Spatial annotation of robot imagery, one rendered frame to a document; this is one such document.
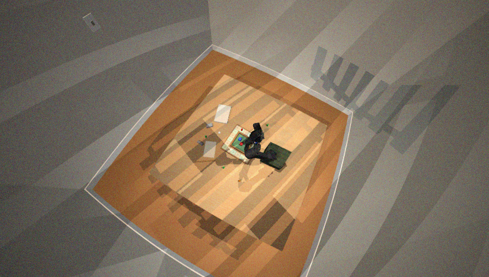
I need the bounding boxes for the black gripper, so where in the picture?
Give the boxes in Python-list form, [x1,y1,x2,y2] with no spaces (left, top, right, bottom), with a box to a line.
[256,139,262,151]

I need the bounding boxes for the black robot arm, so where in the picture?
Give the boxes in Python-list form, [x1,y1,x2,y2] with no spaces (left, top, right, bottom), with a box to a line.
[244,122,277,163]

